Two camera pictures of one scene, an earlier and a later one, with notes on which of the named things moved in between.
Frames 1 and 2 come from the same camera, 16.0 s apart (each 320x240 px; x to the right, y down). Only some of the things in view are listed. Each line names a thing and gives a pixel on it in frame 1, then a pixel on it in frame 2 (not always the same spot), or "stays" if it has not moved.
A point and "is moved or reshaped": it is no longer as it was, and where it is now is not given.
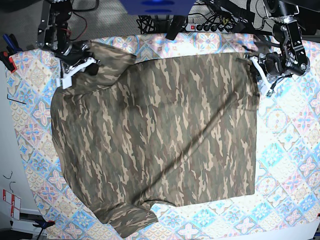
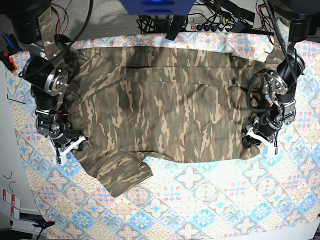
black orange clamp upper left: [12, 48] stays
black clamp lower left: [42, 224] stays
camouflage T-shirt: [136, 132] is moved or reshaped
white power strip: [210, 28] stays
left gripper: [76, 51] → [48, 124]
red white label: [15, 202] stays
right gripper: [274, 63] → [271, 122]
